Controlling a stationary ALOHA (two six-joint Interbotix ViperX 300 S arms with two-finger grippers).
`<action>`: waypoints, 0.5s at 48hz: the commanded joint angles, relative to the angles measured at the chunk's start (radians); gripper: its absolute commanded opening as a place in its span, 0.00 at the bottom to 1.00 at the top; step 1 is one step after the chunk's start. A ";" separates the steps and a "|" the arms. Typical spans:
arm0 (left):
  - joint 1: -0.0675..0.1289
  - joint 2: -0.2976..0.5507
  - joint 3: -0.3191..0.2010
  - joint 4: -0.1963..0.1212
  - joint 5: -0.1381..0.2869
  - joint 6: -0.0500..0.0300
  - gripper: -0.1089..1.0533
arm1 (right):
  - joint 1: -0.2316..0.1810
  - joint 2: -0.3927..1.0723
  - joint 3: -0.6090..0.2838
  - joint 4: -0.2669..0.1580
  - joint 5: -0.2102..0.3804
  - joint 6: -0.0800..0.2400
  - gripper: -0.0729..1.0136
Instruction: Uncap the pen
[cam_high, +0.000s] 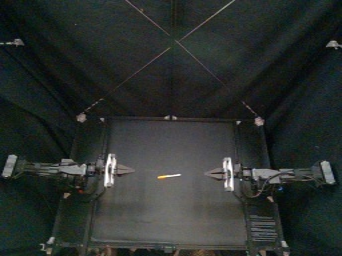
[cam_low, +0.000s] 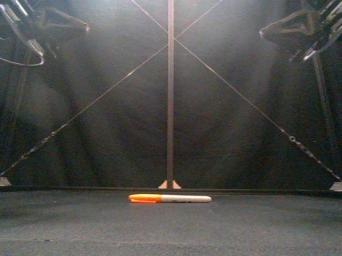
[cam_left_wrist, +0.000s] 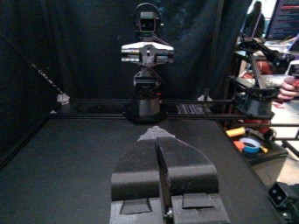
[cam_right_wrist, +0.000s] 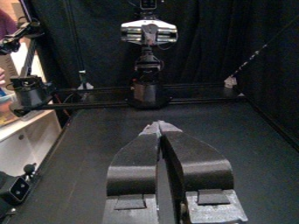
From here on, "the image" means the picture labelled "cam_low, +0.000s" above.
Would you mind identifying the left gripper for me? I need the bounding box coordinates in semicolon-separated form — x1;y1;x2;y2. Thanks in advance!
0;0;91;51

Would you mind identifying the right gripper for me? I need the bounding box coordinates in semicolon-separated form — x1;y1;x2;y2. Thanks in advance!
258;0;342;64

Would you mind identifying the grey marker pen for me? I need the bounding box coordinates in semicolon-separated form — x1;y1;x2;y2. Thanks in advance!
127;193;212;204

